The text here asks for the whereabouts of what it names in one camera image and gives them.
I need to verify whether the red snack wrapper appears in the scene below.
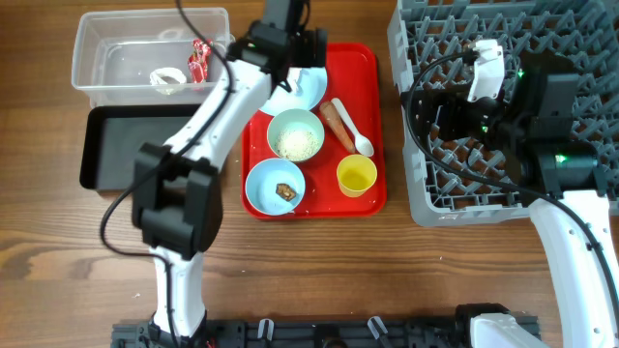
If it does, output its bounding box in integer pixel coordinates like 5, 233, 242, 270
188, 39, 212, 83

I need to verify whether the pale green bowl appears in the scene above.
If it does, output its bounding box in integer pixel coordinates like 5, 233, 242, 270
267, 109, 325, 162

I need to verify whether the yellow cup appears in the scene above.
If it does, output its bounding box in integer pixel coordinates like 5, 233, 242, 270
336, 155, 378, 198

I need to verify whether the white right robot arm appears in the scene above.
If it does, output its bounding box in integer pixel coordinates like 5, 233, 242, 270
403, 52, 618, 347

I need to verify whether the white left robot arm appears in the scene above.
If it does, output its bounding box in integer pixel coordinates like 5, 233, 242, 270
129, 1, 327, 347

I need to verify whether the grey-blue dishwasher rack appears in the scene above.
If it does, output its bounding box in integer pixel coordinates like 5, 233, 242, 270
387, 1, 618, 226

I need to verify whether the light blue plate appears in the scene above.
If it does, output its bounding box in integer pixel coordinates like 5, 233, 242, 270
260, 68, 328, 116

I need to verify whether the orange carrot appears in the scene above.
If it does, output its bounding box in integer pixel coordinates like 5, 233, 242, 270
319, 101, 356, 154

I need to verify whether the white plastic spoon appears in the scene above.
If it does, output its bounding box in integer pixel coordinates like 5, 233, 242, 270
331, 98, 374, 158

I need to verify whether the white rice pile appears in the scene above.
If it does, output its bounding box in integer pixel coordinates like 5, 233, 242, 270
276, 129, 320, 161

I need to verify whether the red plastic tray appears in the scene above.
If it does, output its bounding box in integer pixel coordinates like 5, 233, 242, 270
242, 43, 387, 220

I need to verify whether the light blue bowl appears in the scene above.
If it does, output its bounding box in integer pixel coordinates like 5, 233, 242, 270
245, 158, 306, 217

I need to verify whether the clear plastic bin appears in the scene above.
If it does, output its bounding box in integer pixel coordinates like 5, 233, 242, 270
72, 9, 225, 107

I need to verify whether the brown food scrap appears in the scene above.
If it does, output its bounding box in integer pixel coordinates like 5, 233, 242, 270
276, 183, 297, 202

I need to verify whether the black tray bin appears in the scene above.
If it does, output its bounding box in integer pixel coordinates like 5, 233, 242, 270
79, 104, 198, 192

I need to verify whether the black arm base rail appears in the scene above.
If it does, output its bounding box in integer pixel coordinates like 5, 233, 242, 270
110, 316, 541, 348

